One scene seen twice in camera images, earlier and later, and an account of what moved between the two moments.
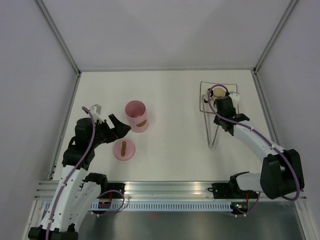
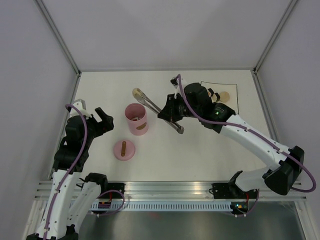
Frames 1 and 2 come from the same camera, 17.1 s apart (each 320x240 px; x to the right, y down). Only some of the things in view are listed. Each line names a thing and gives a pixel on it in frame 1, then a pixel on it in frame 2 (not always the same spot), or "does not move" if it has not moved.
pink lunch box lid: (124, 150) does not move
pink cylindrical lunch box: (137, 115) does not move
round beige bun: (219, 92) → (136, 92)
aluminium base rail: (149, 190) does not move
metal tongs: (210, 146) → (139, 95)
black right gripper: (216, 120) → (169, 112)
